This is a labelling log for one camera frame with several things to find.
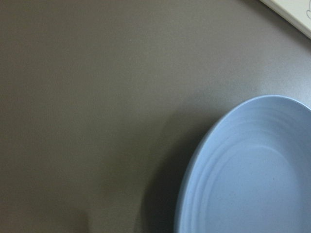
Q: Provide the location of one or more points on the blue plate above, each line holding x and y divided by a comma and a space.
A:
251, 173

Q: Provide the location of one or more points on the cream rabbit tray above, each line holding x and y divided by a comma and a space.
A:
296, 12

